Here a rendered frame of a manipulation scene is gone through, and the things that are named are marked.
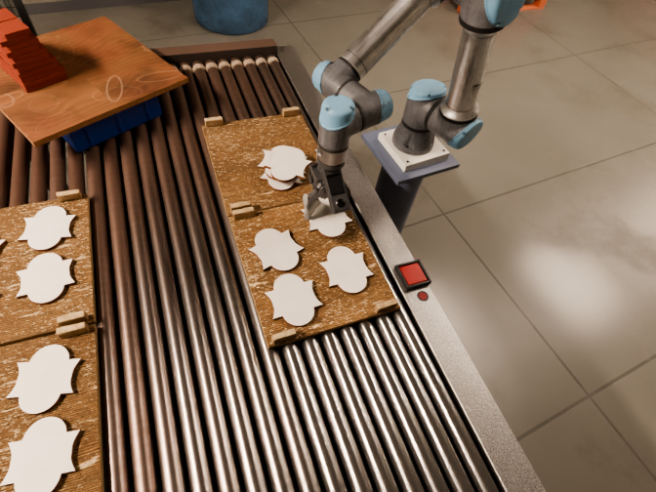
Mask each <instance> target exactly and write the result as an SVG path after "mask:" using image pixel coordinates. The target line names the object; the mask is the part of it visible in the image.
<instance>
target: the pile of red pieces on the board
mask: <svg viewBox="0 0 656 492"><path fill-rule="evenodd" d="M0 66H1V67H2V68H3V69H4V70H5V71H6V72H7V73H8V74H9V75H10V76H11V77H12V78H13V79H14V80H15V81H16V82H17V83H18V84H19V85H20V86H21V87H22V88H23V89H24V90H25V91H26V92H27V93H30V92H33V91H36V90H39V89H42V88H45V87H47V86H50V85H53V84H56V83H59V82H61V81H63V80H66V79H68V77H67V75H66V73H65V70H64V68H63V66H62V64H60V63H59V62H58V61H57V59H56V57H55V56H54V55H53V54H51V53H50V52H49V51H48V50H47V48H46V47H45V46H44V45H43V44H42V43H41V42H39V39H38V38H37V37H36V36H35V35H34V34H33V33H31V31H30V28H29V27H28V26H27V25H25V24H24V23H23V22H22V21H21V20H19V19H18V18H17V17H16V16H15V15H13V14H12V13H11V12H10V11H9V10H8V9H6V8H3V9H0Z"/></svg>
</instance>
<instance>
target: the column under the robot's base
mask: <svg viewBox="0 0 656 492"><path fill-rule="evenodd" d="M397 126H398V125H396V126H391V127H387V128H384V129H380V130H375V131H371V132H367V133H363V134H361V139H363V141H364V142H365V143H366V145H367V146H368V147H369V149H370V150H371V151H372V153H373V154H374V155H375V157H376V158H377V159H378V160H379V162H380V163H381V164H382V167H381V171H380V174H379V178H378V180H377V184H376V187H375V191H376V192H377V194H378V196H379V198H380V199H381V201H382V203H383V205H384V206H385V208H386V210H387V212H388V213H389V216H390V218H391V219H392V221H393V223H394V225H395V227H396V228H397V230H398V232H399V234H401V232H402V230H403V228H404V225H405V223H406V220H407V218H408V215H409V213H410V210H411V208H412V205H413V203H414V200H415V198H416V195H417V193H418V190H419V188H420V185H421V183H422V180H423V178H426V177H429V176H432V175H436V174H439V173H443V172H446V171H449V170H453V169H456V168H459V166H460V163H459V162H458V161H457V160H456V159H455V157H454V156H453V155H452V154H451V153H450V154H449V156H448V158H447V160H445V161H442V162H438V163H435V164H431V165H429V166H425V167H421V168H418V169H414V170H411V171H407V172H403V171H402V169H401V168H400V167H399V166H398V164H397V163H396V162H395V161H394V159H393V158H392V157H391V155H390V154H389V153H388V151H387V150H386V149H385V148H384V146H383V145H382V144H381V142H380V141H379V140H378V137H379V133H382V132H385V131H389V130H392V129H395V128H396V127H397Z"/></svg>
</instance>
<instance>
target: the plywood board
mask: <svg viewBox="0 0 656 492"><path fill-rule="evenodd" d="M36 37H37V38H38V39H39V42H41V43H42V44H43V45H44V46H45V47H46V48H47V50H48V51H49V52H50V53H51V54H53V55H54V56H55V57H56V59H57V61H58V62H59V63H60V64H62V66H63V68H64V70H65V73H66V75H67V77H68V79H66V80H63V81H61V82H59V83H56V84H53V85H50V86H47V87H45V88H42V89H39V90H36V91H33V92H30V93H27V92H26V91H25V90H24V89H23V88H22V87H21V86H20V85H19V84H18V83H17V82H16V81H15V80H14V79H13V78H12V77H11V76H10V75H9V74H8V73H7V72H6V71H5V70H4V69H3V68H2V67H1V66H0V111H1V112H2V113H3V114H4V115H5V116H6V117H7V118H8V119H9V120H10V121H11V122H12V123H13V124H14V125H15V126H16V127H17V128H18V129H19V130H20V131H21V132H22V134H23V135H24V136H25V137H26V138H27V139H28V140H29V141H30V142H31V143H32V144H33V145H34V146H35V147H37V146H40V145H42V144H46V143H48V142H50V141H53V140H55V139H57V138H60V137H62V136H65V135H67V134H69V133H72V132H74V131H76V130H79V129H81V128H83V127H86V126H88V125H90V124H93V123H95V122H97V121H100V120H102V119H105V118H106V117H108V116H111V115H113V114H115V113H118V112H120V111H122V110H125V109H127V108H129V107H132V106H134V105H136V104H139V103H142V102H145V101H147V100H150V99H152V98H154V97H157V96H159V95H161V94H164V93H166V92H168V91H171V90H173V89H175V88H178V87H180V86H182V85H184V84H186V83H188V78H187V77H186V76H185V75H183V74H182V73H181V72H179V71H178V70H177V69H175V68H174V67H173V66H171V65H170V64H168V63H167V62H166V61H164V60H163V59H161V58H160V57H159V56H157V55H156V54H155V53H153V52H152V51H151V50H149V49H148V47H146V46H145V45H144V44H142V43H141V42H140V41H138V40H137V39H135V38H134V37H133V36H131V35H130V34H129V33H127V32H126V31H125V30H123V29H122V28H121V27H119V26H118V25H117V24H115V23H114V22H113V21H111V20H110V19H108V18H107V17H101V18H97V19H94V20H88V21H85V22H81V23H78V24H76V25H72V26H69V27H66V28H62V29H59V30H55V31H52V32H49V33H45V34H42V35H39V36H36Z"/></svg>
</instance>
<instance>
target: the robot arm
mask: <svg viewBox="0 0 656 492"><path fill-rule="evenodd" d="M443 1H445V0H394V1H393V2H392V3H391V4H390V5H389V6H388V7H387V8H386V9H385V10H384V11H383V12H382V13H381V14H380V15H379V16H378V17H377V18H376V19H375V20H374V21H373V23H372V24H371V25H370V26H369V27H368V28H367V29H366V30H365V31H364V32H363V33H362V34H361V35H360V36H359V37H358V38H357V39H356V40H355V41H354V42H353V43H352V44H351V45H350V46H349V47H348V49H347V50H346V51H345V52H344V53H343V54H342V55H341V56H340V57H339V58H338V59H337V60H336V61H335V62H333V61H324V62H321V63H320V64H319V65H318V66H317V67H316V68H315V70H314V72H313V74H312V83H313V86H314V87H315V88H316V89H317V90H318V91H319V92H320V93H321V94H322V95H323V96H324V97H326V99H325V100H324V101H323V103H322V107H321V110H320V114H319V130H318V141H317V149H316V150H315V152H316V156H317V157H316V162H315V164H310V165H309V172H308V179H309V182H310V184H311V186H312V188H313V190H312V191H311V192H310V193H309V194H306V193H305V194H304V196H303V201H304V205H305V212H304V217H305V220H306V221H307V220H309V219H311V215H312V214H313V213H314V210H315V209H316V208H317V207H318V206H319V205H320V204H321V202H320V200H319V197H320V198H322V199H326V198H328V201H329V204H330V208H331V212H332V214H339V213H343V212H346V211H348V210H350V204H349V201H350V189H349V187H348V185H347V184H346V182H345V181H344V179H343V175H342V171H341V169H342V168H343V167H344V166H345V162H346V160H347V156H348V151H349V140H350V137H351V136H352V135H355V134H357V133H359V132H361V131H364V130H366V129H368V128H370V127H373V126H375V125H379V124H380V123H381V122H383V121H385V120H387V119H389V118H390V117H391V115H392V112H393V101H392V98H391V96H390V94H389V93H388V92H387V91H386V90H384V89H378V90H373V91H372V92H371V91H369V90H368V89H366V88H365V87H364V86H363V85H361V84H360V83H359V81H360V80H361V79H362V78H363V77H364V76H365V75H366V74H367V73H368V72H369V71H370V70H371V69H372V68H373V66H374V65H375V64H376V63H377V62H378V61H379V60H380V59H381V58H382V57H383V56H384V55H385V54H386V53H387V52H388V51H389V50H390V49H391V48H392V47H393V46H394V45H395V44H396V43H397V42H398V41H399V40H400V39H401V38H402V37H403V36H404V35H405V34H406V33H407V32H408V31H409V30H410V29H411V28H412V26H413V25H414V24H415V23H416V22H417V21H418V20H419V19H420V18H421V17H422V16H423V15H424V14H425V13H426V12H427V11H428V10H429V9H430V8H437V7H438V6H439V5H440V4H441V3H442V2H443ZM451 1H452V2H454V3H456V4H458V5H459V6H461V10H460V15H459V24H460V26H461V27H462V28H463V30H462V34H461V39H460V43H459V48H458V52H457V57H456V60H455V64H454V69H453V73H452V78H451V82H450V87H449V91H448V96H446V93H447V88H446V86H445V85H444V84H443V83H442V82H440V81H437V80H433V79H422V80H418V81H416V82H414V83H413V84H412V85H411V87H410V90H409V93H408V94H407V101H406V105H405V107H404V111H403V115H402V119H401V121H400V123H399V124H398V126H397V127H396V128H395V130H394V131H393V135H392V143H393V145H394V146H395V147H396V148H397V149H398V150H399V151H401V152H403V153H405V154H408V155H414V156H419V155H425V154H427V153H429V152H430V151H431V150H432V147H433V145H434V135H436V136H437V137H439V138H440V139H441V140H443V141H444V142H445V143H446V144H447V145H450V146H451V147H453V148H454V149H460V148H463V147H464V146H466V145H467V144H469V143H470V142H471V141H472V140H473V139H474V138H475V136H476V135H477V134H478V133H479V131H480V130H481V128H482V125H483V121H482V120H481V118H478V117H477V115H478V112H479V105H478V102H477V98H478V94H479V91H480V88H481V85H482V81H483V78H484V75H485V71H486V68H487V65H488V62H489V59H490V56H491V52H492V49H493V46H494V43H495V39H496V36H497V33H498V32H500V31H501V30H503V29H504V28H505V27H506V26H507V25H509V24H510V23H511V22H513V20H514V19H515V18H516V17H517V15H518V14H519V10H520V9H521V8H522V7H523V4H524V2H525V0H451ZM315 165H318V166H315ZM313 166H314V167H313Z"/></svg>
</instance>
